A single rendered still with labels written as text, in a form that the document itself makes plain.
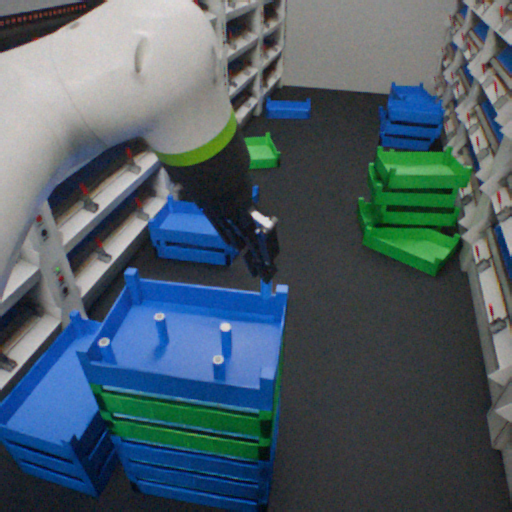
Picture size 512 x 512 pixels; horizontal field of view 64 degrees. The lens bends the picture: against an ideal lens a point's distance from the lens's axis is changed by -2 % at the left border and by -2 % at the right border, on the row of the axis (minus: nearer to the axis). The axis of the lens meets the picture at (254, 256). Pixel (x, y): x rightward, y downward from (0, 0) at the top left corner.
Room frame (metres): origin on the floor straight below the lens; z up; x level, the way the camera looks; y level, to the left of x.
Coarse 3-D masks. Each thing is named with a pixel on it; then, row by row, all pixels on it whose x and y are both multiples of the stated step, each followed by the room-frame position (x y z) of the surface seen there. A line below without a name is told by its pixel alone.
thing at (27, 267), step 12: (24, 252) 0.82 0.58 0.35; (24, 264) 0.81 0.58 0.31; (36, 264) 0.82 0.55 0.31; (12, 276) 0.77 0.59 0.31; (24, 276) 0.78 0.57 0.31; (36, 276) 0.80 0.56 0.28; (12, 288) 0.73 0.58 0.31; (24, 288) 0.76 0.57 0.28; (12, 300) 0.72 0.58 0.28; (0, 312) 0.68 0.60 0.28
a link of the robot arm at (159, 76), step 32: (128, 0) 0.36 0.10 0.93; (160, 0) 0.36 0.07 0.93; (64, 32) 0.36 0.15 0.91; (96, 32) 0.35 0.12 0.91; (128, 32) 0.34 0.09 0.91; (160, 32) 0.34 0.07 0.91; (192, 32) 0.36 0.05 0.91; (64, 64) 0.34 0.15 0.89; (96, 64) 0.34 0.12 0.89; (128, 64) 0.33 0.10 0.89; (160, 64) 0.34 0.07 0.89; (192, 64) 0.35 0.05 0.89; (96, 96) 0.33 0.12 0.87; (128, 96) 0.33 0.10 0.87; (160, 96) 0.34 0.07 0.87; (192, 96) 0.35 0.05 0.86; (224, 96) 0.39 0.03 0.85; (96, 128) 0.33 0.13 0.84; (128, 128) 0.34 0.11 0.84; (160, 128) 0.36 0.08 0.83; (192, 128) 0.36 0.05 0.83; (224, 128) 0.39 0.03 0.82; (160, 160) 0.39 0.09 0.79; (192, 160) 0.37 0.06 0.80
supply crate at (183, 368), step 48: (144, 288) 0.59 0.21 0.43; (192, 288) 0.57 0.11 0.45; (288, 288) 0.54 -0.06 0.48; (96, 336) 0.45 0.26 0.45; (144, 336) 0.50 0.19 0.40; (192, 336) 0.50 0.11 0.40; (240, 336) 0.50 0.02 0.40; (144, 384) 0.38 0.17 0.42; (192, 384) 0.37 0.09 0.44; (240, 384) 0.36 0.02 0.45
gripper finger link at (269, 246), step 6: (276, 222) 0.42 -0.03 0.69; (264, 228) 0.41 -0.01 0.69; (258, 234) 0.42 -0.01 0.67; (264, 234) 0.41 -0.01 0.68; (270, 234) 0.43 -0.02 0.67; (276, 234) 0.44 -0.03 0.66; (258, 240) 0.43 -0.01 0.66; (264, 240) 0.42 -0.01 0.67; (270, 240) 0.43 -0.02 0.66; (276, 240) 0.45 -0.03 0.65; (264, 246) 0.43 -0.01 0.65; (270, 246) 0.44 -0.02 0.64; (276, 246) 0.45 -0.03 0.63; (264, 252) 0.44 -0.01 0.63; (270, 252) 0.44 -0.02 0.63; (276, 252) 0.46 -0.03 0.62; (264, 258) 0.45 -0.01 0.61; (270, 258) 0.45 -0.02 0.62; (270, 264) 0.45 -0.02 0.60
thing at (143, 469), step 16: (128, 464) 0.40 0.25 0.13; (144, 464) 0.40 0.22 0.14; (272, 464) 0.41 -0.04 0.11; (160, 480) 0.39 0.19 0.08; (176, 480) 0.38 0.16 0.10; (192, 480) 0.38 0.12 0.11; (208, 480) 0.37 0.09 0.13; (224, 480) 0.37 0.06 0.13; (240, 480) 0.39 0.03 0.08; (256, 496) 0.35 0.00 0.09
